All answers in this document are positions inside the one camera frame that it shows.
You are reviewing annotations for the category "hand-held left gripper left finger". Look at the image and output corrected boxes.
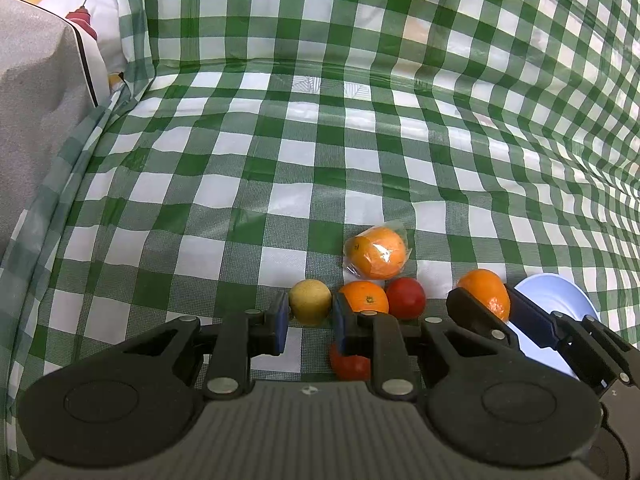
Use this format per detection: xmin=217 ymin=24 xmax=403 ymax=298
xmin=112 ymin=291 xmax=292 ymax=397

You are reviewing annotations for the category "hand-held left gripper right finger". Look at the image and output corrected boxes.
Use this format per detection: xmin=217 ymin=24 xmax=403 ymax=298
xmin=332 ymin=291 xmax=506 ymax=402

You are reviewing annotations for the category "grey fabric cushion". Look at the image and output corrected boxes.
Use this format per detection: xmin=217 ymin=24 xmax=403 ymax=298
xmin=0 ymin=0 xmax=112 ymax=256

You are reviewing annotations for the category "light blue plate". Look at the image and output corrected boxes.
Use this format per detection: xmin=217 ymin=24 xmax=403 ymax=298
xmin=505 ymin=273 xmax=600 ymax=380

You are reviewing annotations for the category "red tomato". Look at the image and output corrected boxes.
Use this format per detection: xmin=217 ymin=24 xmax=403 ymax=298
xmin=385 ymin=277 xmax=427 ymax=320
xmin=329 ymin=342 xmax=373 ymax=382

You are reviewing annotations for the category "bare orange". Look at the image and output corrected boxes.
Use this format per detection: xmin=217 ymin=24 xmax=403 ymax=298
xmin=340 ymin=280 xmax=390 ymax=315
xmin=456 ymin=268 xmax=512 ymax=323

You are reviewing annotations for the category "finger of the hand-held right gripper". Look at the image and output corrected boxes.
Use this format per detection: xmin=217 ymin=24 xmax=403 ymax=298
xmin=446 ymin=286 xmax=528 ymax=358
xmin=506 ymin=284 xmax=637 ymax=397

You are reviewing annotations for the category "green white checked tablecloth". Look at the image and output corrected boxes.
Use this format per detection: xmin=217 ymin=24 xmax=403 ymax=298
xmin=0 ymin=0 xmax=640 ymax=480

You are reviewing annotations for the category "orange in plastic wrap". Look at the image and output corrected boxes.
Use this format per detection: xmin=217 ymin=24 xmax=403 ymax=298
xmin=342 ymin=225 xmax=412 ymax=281

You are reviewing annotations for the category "yellow pear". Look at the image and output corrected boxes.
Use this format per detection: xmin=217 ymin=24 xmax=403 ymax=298
xmin=289 ymin=279 xmax=333 ymax=327

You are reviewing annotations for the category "white printed pillow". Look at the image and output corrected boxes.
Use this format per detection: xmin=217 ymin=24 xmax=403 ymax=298
xmin=0 ymin=0 xmax=132 ymax=108

